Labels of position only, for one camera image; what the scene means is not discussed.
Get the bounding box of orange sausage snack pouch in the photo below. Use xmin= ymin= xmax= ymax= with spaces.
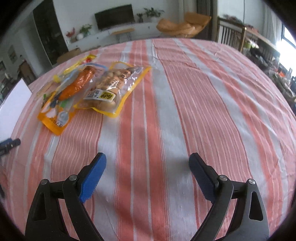
xmin=38 ymin=63 xmax=107 ymax=136

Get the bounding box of long biscuit packet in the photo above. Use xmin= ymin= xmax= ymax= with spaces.
xmin=36 ymin=81 xmax=55 ymax=97

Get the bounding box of yellow crinkled snack bag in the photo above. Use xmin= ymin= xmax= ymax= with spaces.
xmin=53 ymin=54 xmax=96 ymax=83

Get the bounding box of yellow-edged clear nut bag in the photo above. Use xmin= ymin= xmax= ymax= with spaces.
xmin=75 ymin=61 xmax=151 ymax=118

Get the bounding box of white cardboard storage box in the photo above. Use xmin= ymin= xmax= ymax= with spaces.
xmin=0 ymin=79 xmax=32 ymax=142

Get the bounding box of brown cardboard box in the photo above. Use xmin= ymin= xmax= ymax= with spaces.
xmin=57 ymin=48 xmax=81 ymax=65

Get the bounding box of red flower vase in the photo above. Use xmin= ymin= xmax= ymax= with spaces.
xmin=66 ymin=28 xmax=76 ymax=43

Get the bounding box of red striped tablecloth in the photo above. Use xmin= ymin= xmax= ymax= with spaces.
xmin=1 ymin=39 xmax=295 ymax=240

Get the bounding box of black tall display cabinet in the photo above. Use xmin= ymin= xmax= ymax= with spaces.
xmin=33 ymin=0 xmax=68 ymax=65

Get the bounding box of green leafy plant left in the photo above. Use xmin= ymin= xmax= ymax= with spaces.
xmin=79 ymin=24 xmax=92 ymax=37

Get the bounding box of small wooden bench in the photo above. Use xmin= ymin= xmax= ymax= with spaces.
xmin=111 ymin=28 xmax=135 ymax=43

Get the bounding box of black flat television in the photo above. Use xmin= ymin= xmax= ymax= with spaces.
xmin=95 ymin=4 xmax=135 ymax=30

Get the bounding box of white tv cabinet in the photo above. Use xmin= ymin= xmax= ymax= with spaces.
xmin=67 ymin=22 xmax=163 ymax=52

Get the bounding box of small dark potted plant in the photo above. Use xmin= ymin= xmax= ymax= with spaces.
xmin=137 ymin=13 xmax=144 ymax=23

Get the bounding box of dark wooden chair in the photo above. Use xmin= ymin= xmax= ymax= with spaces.
xmin=216 ymin=17 xmax=247 ymax=53

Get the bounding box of green potted plant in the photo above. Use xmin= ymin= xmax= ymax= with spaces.
xmin=144 ymin=8 xmax=165 ymax=22

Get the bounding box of orange lounge chair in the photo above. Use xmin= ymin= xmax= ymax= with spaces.
xmin=156 ymin=12 xmax=211 ymax=38

